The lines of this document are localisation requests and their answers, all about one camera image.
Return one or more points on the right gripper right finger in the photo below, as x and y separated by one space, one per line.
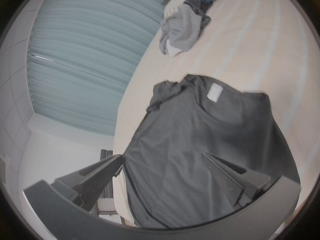
232 181

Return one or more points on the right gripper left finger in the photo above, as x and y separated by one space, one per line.
92 184

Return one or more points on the black T-shirt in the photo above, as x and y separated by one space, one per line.
187 124

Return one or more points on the bed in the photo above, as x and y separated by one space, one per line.
250 46

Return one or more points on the pile of clothes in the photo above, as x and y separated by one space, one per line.
182 31

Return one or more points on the blue-green curtain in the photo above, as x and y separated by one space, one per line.
100 21
75 96

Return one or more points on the white printed pillow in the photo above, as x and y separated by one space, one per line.
172 9

